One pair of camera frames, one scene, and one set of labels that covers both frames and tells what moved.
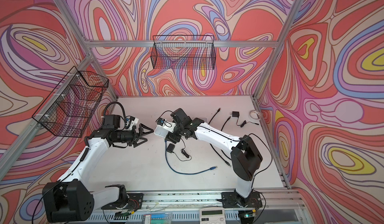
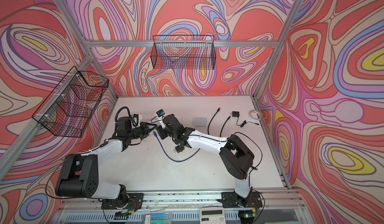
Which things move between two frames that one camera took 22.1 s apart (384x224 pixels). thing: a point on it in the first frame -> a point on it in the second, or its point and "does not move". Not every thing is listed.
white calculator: [212, 215] does not move
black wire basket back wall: [183, 52] does not move
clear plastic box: [160, 218] does not move
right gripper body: [177, 134] -> [165, 132]
